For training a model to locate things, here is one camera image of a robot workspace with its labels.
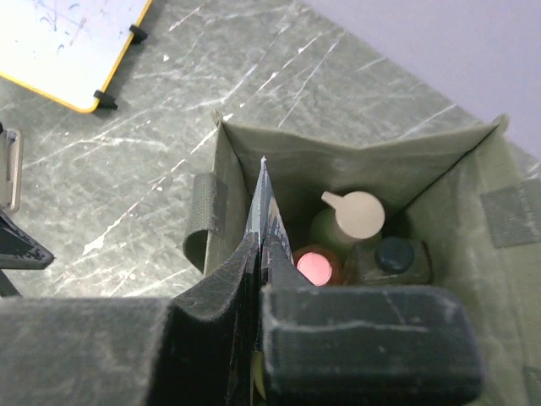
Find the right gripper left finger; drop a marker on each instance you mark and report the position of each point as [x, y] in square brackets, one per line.
[194, 349]

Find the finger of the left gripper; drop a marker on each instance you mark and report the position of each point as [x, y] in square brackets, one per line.
[19, 250]

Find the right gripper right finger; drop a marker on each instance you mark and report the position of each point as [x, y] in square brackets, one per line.
[363, 346]

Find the orange bottle pink cap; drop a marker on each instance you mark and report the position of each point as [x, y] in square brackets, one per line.
[319, 265]

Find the short clear yellow bottle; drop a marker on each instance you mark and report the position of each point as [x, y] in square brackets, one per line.
[389, 261]

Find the green bottle beige cap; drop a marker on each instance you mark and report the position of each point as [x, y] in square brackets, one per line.
[347, 219]

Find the green canvas bag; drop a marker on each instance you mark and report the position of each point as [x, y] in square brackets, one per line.
[459, 191]

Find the yellow-framed whiteboard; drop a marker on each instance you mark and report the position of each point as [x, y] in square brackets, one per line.
[68, 51]

